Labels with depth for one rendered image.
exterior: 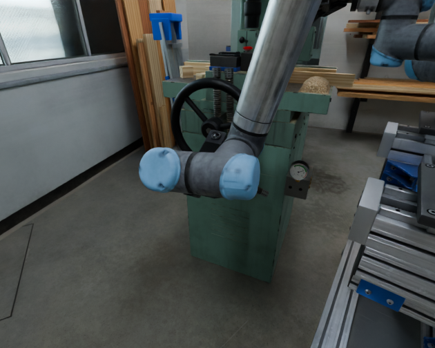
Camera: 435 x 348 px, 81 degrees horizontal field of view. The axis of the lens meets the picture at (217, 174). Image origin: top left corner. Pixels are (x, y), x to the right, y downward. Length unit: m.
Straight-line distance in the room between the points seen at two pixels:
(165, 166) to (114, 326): 0.98
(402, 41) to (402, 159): 0.42
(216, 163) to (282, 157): 0.56
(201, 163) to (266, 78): 0.18
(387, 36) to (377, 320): 0.88
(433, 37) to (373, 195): 0.36
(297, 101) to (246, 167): 0.52
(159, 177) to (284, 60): 0.27
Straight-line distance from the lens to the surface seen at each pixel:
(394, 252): 0.62
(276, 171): 0.97
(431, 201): 0.56
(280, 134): 0.91
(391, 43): 0.79
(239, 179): 0.38
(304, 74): 1.01
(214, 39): 3.52
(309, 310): 1.33
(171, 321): 1.25
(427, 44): 0.76
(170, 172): 0.41
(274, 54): 0.45
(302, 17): 0.45
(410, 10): 0.80
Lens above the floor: 1.07
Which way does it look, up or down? 30 degrees down
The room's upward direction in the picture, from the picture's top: straight up
